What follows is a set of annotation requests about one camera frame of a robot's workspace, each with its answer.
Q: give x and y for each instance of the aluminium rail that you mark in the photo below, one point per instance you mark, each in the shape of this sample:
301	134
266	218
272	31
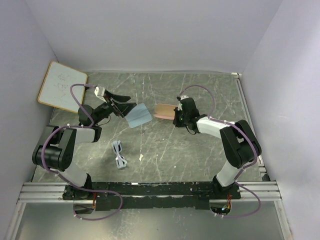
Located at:
51	192

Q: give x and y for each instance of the white sunglasses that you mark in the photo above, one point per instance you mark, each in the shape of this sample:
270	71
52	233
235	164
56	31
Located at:
120	160

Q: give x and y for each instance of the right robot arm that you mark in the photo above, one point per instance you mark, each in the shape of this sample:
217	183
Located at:
240	144

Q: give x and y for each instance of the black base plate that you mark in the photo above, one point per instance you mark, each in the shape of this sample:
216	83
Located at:
149	195

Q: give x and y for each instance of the small whiteboard with orange frame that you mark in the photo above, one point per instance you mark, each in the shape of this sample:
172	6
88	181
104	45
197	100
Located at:
55	89

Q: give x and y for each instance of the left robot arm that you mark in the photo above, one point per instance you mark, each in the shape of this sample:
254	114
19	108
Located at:
55	149

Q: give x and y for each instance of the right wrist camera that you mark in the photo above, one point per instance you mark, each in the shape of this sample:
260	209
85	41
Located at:
179	98

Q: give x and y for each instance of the pink glasses case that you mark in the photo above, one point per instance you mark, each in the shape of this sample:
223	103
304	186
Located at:
164	111

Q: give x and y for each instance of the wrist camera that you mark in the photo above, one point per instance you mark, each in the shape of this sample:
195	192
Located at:
99	92
179	98

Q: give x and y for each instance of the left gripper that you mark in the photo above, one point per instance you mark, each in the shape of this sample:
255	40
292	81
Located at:
120	109

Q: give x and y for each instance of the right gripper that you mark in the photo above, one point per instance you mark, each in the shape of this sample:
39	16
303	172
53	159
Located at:
176	121

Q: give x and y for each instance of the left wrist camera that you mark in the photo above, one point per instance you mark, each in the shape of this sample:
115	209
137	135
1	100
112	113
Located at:
99	92

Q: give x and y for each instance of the light blue cleaning cloth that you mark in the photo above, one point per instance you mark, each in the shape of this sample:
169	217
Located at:
139	115

